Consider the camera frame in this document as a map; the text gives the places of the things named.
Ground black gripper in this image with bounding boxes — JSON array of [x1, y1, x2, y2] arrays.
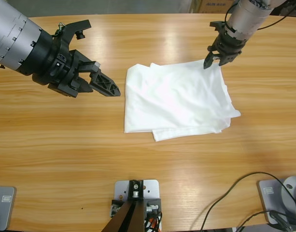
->
[[31, 29, 121, 99], [203, 33, 246, 70]]

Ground white Unitree t-shirt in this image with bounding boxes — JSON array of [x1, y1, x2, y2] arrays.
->
[[123, 58, 242, 143]]

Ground white AUX cardboard box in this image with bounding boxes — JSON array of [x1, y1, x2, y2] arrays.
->
[[197, 0, 233, 14]]

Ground white mount plate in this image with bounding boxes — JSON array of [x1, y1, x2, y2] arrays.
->
[[113, 179, 161, 232]]

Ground long black cable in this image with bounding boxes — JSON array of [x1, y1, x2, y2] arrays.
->
[[190, 172, 296, 232]]

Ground black corner bracket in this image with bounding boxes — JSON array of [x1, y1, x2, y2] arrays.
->
[[143, 197, 162, 232], [110, 198, 126, 216]]

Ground dark brown camera post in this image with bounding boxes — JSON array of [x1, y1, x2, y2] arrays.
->
[[100, 179, 146, 232]]

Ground orange cable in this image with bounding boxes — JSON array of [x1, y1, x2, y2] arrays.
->
[[147, 216, 160, 229]]

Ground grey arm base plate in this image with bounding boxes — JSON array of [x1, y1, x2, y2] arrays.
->
[[258, 175, 296, 225], [0, 185, 17, 232]]

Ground tangled black cable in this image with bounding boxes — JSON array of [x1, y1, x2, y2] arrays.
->
[[231, 209, 296, 232]]

